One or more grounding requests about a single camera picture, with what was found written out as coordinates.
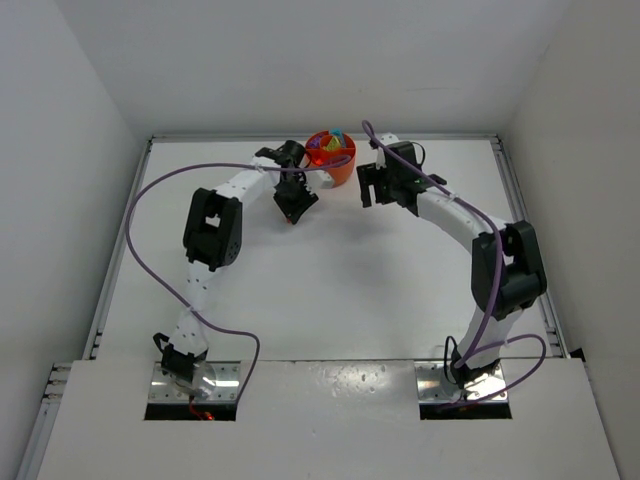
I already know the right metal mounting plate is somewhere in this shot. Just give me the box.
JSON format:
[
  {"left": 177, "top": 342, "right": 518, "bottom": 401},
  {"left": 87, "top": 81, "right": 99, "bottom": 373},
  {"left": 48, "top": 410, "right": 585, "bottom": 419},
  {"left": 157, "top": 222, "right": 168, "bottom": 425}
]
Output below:
[{"left": 414, "top": 361, "right": 508, "bottom": 406}]

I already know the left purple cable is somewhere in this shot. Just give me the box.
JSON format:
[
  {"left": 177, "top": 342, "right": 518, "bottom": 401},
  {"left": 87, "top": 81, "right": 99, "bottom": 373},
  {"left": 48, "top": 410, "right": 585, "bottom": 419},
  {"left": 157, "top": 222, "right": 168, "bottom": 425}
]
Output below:
[{"left": 126, "top": 154, "right": 351, "bottom": 406}]

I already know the orange divided round container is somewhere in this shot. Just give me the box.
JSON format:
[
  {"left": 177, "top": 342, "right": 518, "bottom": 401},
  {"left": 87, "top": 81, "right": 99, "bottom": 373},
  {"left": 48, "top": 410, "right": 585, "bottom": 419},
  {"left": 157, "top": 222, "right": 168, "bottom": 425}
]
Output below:
[{"left": 305, "top": 130, "right": 356, "bottom": 188}]

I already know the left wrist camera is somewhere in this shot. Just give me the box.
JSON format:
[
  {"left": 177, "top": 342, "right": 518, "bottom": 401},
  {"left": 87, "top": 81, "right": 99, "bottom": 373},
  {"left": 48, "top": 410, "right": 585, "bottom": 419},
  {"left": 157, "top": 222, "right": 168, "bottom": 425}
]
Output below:
[{"left": 306, "top": 170, "right": 335, "bottom": 190}]

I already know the green lego brick upside-down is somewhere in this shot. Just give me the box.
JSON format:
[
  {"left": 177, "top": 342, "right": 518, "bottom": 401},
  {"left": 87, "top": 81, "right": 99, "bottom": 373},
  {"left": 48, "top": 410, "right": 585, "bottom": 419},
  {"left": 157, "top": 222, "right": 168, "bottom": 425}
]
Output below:
[{"left": 323, "top": 137, "right": 342, "bottom": 152}]

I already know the purple cable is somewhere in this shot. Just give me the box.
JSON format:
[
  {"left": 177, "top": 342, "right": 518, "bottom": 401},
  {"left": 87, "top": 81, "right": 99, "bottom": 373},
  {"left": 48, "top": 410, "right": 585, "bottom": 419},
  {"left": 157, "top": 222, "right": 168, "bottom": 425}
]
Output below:
[
  {"left": 360, "top": 119, "right": 547, "bottom": 411},
  {"left": 126, "top": 154, "right": 351, "bottom": 406}
]

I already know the metal mounting plate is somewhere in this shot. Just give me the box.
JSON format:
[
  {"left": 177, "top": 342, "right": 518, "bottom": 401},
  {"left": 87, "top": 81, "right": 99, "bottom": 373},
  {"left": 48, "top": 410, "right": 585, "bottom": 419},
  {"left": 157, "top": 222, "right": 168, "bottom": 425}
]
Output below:
[
  {"left": 414, "top": 361, "right": 508, "bottom": 406},
  {"left": 148, "top": 362, "right": 240, "bottom": 404}
]

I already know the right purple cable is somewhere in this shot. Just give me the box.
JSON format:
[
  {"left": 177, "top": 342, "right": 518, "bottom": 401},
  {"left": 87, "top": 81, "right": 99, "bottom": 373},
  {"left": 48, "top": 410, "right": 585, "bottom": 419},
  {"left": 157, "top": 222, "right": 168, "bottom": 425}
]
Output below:
[{"left": 360, "top": 119, "right": 547, "bottom": 411}]

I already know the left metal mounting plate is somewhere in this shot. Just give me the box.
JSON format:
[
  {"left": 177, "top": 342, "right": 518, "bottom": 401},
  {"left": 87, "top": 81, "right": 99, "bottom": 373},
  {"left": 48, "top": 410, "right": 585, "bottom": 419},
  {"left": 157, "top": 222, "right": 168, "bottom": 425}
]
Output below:
[{"left": 148, "top": 362, "right": 240, "bottom": 404}]

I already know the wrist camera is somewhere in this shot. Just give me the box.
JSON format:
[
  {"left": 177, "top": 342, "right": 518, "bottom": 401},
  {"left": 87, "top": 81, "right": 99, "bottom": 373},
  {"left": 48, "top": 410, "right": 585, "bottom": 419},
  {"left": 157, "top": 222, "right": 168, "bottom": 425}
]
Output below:
[
  {"left": 306, "top": 170, "right": 335, "bottom": 190},
  {"left": 369, "top": 132, "right": 399, "bottom": 169}
]

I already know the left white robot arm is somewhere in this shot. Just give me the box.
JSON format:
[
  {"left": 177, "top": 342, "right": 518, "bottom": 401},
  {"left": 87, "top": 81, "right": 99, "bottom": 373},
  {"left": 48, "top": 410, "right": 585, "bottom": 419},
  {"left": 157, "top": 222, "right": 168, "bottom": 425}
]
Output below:
[{"left": 154, "top": 140, "right": 318, "bottom": 388}]

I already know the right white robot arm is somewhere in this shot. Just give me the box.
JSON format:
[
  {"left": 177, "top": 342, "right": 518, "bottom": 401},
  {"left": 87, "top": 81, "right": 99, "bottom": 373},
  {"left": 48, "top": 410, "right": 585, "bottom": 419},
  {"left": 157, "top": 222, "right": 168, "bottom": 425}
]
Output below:
[{"left": 357, "top": 135, "right": 547, "bottom": 388}]

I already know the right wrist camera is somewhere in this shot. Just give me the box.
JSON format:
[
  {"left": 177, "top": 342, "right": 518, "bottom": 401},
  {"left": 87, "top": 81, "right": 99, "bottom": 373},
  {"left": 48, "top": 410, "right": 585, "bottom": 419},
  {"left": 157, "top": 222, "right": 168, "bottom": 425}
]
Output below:
[{"left": 369, "top": 132, "right": 399, "bottom": 169}]

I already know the long teal lego brick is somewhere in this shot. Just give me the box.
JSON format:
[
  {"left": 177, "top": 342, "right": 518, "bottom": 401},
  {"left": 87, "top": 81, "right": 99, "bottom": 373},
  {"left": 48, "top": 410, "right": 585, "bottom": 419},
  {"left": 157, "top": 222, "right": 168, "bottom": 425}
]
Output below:
[{"left": 329, "top": 129, "right": 344, "bottom": 140}]

